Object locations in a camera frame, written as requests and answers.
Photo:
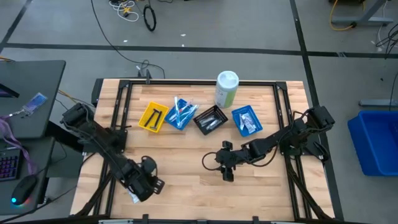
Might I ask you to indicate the black backlit keyboard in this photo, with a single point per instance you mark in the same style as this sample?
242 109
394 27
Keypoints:
9 165

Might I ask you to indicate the small white toothpaste tube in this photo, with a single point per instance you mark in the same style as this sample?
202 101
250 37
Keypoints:
242 123
252 126
134 199
247 116

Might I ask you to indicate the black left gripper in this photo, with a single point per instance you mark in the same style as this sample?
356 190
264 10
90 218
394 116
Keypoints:
144 186

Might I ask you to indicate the dark blue disposable razor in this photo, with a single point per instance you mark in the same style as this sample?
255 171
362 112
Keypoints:
158 119
152 117

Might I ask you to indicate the grey desk base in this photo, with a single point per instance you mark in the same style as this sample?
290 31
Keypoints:
363 21

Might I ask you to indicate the blue toothbrush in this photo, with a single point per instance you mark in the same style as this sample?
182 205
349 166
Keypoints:
186 119
177 109

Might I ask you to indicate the yellow plastic basket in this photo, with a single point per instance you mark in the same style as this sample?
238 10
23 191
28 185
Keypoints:
155 105

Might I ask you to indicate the black plastic basket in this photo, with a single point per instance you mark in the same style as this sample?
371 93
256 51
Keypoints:
222 116

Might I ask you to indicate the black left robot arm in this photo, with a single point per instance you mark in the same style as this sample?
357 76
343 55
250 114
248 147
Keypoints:
102 140

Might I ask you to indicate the black computer mouse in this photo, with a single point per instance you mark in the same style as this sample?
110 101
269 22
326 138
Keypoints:
24 189

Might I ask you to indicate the white green wipes canister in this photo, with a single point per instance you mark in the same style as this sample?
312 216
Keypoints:
227 84

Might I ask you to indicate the silver foil sachet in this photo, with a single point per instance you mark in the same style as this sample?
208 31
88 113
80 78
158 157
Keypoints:
214 124
213 117
204 121
207 127

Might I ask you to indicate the blue id badge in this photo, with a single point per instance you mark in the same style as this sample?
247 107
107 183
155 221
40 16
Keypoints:
35 102

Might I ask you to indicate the large blue plastic bin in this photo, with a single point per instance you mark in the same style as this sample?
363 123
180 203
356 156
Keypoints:
373 155

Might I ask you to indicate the black monitor edge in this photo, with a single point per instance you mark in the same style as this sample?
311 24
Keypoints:
7 91

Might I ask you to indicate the grey metal floor bar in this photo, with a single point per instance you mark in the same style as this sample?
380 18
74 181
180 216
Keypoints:
376 103

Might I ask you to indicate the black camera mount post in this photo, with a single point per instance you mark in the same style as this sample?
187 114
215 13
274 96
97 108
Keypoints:
148 77

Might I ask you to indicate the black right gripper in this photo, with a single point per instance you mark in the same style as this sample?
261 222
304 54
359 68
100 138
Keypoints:
228 157

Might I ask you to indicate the black desk top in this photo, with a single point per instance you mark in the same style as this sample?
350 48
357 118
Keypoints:
34 77

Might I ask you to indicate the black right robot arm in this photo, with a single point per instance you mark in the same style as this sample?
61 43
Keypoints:
280 137

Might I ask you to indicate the black keyboard shelf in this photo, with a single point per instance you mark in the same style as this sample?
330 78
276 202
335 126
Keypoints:
34 155

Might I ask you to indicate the blue plastic basket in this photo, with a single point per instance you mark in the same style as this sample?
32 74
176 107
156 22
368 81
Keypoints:
171 119
245 109

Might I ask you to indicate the red toothbrush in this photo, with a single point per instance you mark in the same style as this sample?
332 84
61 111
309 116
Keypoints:
183 109

